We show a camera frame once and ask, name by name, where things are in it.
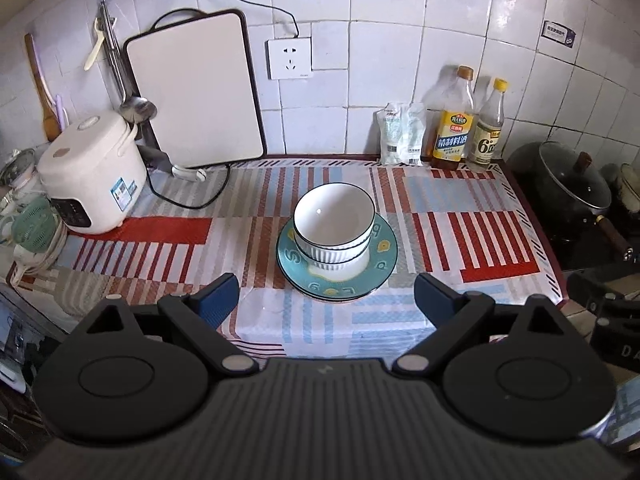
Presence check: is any metal ladle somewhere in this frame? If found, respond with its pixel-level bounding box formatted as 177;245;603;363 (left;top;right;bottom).
99;0;158;124

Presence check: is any wooden spatula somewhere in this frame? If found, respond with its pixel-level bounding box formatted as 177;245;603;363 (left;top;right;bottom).
24;33;61;142

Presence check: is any black gas stove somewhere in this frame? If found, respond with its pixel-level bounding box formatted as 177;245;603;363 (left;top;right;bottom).
520;180;640;271

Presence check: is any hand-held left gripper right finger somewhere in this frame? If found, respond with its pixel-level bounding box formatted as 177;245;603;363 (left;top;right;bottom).
392;272;571;376

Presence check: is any cooking wine bottle yellow label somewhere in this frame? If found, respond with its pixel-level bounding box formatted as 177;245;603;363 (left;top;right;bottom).
431;65;476;171

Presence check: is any white wall socket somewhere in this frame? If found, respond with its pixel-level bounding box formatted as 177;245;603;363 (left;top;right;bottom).
266;36;313;81

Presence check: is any white cutting board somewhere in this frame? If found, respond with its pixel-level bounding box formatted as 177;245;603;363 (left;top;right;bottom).
122;8;267;170

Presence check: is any glass wok lid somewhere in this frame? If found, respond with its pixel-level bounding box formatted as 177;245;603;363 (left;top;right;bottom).
539;141;613;209

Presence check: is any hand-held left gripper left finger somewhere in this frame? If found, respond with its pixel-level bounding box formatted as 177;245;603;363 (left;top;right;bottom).
85;272;261;376

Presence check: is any white rice cooker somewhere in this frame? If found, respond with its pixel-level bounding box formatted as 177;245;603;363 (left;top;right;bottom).
37;111;148;235

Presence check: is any blue fried egg plate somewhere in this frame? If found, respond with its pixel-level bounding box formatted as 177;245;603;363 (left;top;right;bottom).
276;212;399;301

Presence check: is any white plastic seasoning bag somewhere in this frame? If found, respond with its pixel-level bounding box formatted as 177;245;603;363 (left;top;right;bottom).
376;101;411;166
407;101;428;166

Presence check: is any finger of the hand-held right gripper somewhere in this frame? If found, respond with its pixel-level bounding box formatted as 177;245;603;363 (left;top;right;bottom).
567;262;640;318

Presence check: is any black wok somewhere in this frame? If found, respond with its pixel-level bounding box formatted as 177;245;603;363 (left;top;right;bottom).
506;141;633;263

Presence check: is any clear vinegar bottle yellow cap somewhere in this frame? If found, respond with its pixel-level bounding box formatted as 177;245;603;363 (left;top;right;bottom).
467;78;509;173

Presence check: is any white rice paddle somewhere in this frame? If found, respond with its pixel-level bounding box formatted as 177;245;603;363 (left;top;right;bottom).
83;16;108;72

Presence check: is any striped tablecloth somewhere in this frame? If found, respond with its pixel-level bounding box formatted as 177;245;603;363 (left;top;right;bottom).
7;156;563;361

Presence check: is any white ribbed bowl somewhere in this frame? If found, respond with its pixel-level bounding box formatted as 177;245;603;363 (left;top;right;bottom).
293;183;376;256
291;225;379;267
300;255;372;277

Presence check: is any cream enamel pot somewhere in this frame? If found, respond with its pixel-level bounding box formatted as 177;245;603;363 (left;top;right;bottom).
617;162;640;206

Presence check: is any glass pot lid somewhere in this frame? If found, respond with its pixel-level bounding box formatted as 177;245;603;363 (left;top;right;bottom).
0;147;38;191

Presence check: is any green plastic strainer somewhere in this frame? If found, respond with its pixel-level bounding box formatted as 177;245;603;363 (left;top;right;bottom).
10;195;61;256

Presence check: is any rice cooker power cord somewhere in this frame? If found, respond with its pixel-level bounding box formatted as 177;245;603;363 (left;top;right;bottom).
137;147;232;209

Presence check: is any blue wall sticker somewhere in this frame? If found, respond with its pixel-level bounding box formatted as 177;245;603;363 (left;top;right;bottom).
541;20;577;50

